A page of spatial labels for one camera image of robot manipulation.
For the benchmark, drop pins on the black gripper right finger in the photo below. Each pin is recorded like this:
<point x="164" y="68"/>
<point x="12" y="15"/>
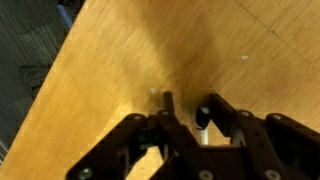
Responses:
<point x="266" y="143"/>

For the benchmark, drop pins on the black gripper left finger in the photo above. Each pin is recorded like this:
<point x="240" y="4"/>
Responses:
<point x="140" y="133"/>

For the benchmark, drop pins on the dark round floor object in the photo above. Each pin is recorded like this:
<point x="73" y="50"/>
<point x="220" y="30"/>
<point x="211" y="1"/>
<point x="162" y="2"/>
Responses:
<point x="35" y="80"/>

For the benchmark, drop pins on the blue strip item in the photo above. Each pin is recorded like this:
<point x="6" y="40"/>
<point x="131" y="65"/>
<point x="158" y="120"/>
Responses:
<point x="65" y="15"/>

